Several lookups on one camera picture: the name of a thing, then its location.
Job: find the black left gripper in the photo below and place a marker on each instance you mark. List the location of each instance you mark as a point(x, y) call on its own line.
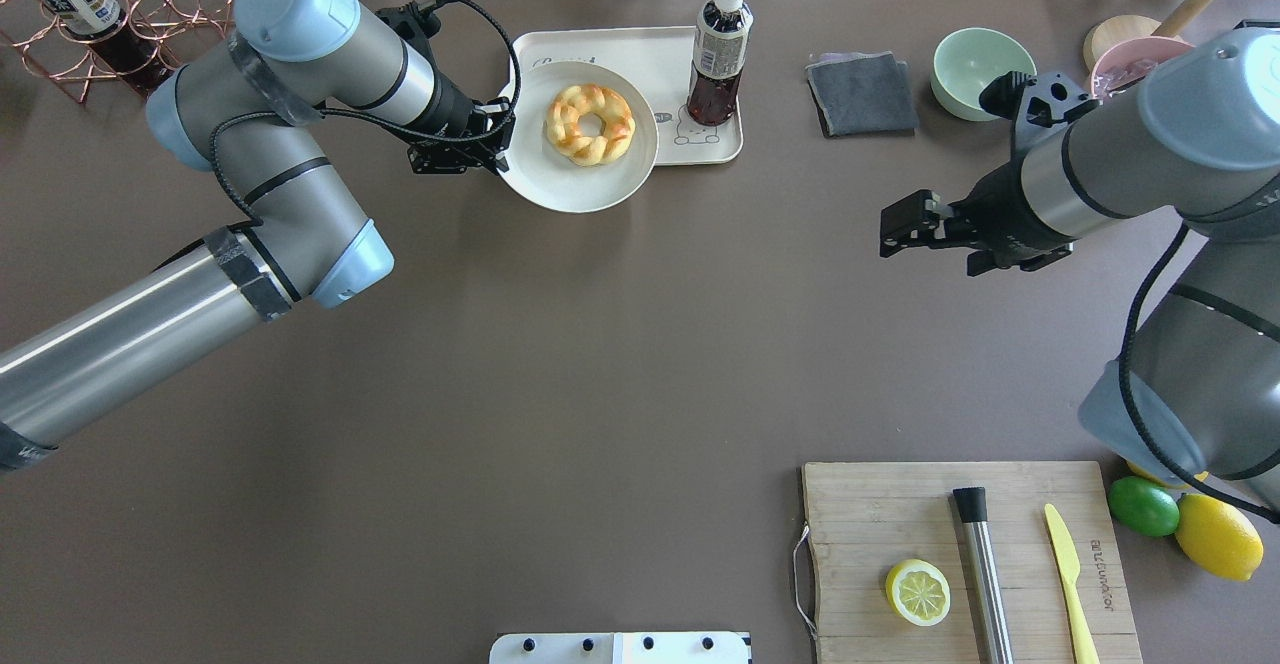
point(457, 116)

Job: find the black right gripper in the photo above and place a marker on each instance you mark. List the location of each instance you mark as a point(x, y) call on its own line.
point(1003, 206)

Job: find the braided glazed donut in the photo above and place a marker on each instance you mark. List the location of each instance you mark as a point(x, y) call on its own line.
point(590, 125)

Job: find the white round plate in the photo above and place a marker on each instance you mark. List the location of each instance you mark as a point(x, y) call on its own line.
point(537, 171)

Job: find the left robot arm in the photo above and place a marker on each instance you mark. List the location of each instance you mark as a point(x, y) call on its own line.
point(243, 112)

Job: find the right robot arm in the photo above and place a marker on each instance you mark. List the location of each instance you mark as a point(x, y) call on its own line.
point(1192, 395)

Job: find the cream rabbit tray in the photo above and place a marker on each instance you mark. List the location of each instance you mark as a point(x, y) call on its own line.
point(657, 61)

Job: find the dark tea bottle on tray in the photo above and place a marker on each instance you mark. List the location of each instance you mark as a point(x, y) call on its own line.
point(718, 57)

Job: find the grey folded cloth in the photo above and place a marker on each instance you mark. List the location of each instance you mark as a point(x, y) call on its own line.
point(857, 93)

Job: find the green bowl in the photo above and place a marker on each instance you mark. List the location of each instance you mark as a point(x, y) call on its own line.
point(967, 61)

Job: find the pink ice bowl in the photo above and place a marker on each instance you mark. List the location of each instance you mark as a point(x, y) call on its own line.
point(1128, 62)

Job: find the steel muddler rod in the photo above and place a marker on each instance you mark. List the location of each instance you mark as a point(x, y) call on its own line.
point(991, 615)

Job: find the wooden cutting board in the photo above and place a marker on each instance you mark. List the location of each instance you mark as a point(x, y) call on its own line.
point(863, 518)

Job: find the half lemon slice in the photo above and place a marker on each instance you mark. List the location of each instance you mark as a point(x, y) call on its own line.
point(918, 592)

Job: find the green lime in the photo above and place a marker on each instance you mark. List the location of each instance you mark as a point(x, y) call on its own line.
point(1143, 506)

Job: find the yellow lemon far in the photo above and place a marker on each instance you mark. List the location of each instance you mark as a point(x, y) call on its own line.
point(1160, 478)

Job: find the yellow lemon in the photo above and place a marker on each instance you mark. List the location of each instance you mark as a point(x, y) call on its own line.
point(1218, 538)
point(1160, 478)

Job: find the bottle in copper rack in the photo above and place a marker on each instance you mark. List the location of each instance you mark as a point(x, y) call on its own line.
point(105, 27)

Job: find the yellow lemon near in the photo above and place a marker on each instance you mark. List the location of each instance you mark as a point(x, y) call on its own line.
point(1218, 538)

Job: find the yellow plastic knife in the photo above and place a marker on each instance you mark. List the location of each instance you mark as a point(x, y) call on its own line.
point(1069, 568)

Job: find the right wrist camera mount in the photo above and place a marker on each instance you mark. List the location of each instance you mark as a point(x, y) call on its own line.
point(1037, 106)

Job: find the copper wire bottle rack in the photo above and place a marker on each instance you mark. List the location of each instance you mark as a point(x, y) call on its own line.
point(37, 42)

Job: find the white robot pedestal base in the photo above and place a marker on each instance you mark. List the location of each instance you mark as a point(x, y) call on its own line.
point(623, 647)

